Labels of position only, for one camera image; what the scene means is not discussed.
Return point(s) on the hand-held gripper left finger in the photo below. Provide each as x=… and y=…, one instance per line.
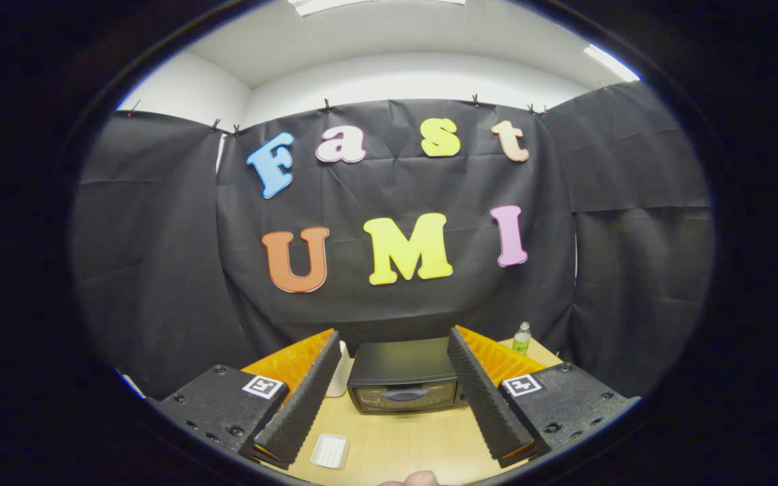
x=301, y=405

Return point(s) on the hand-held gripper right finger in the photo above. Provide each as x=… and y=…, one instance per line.
x=483, y=398

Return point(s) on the black toaster oven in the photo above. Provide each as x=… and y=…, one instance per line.
x=396, y=361

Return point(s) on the white pop-up toaster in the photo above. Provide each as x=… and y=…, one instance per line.
x=339, y=378

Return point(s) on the white rectangular dish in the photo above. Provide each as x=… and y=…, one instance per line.
x=329, y=451

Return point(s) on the green label drink bottle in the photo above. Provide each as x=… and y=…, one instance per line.
x=522, y=341

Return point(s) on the long ceiling light panel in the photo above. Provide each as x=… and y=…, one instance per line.
x=375, y=4

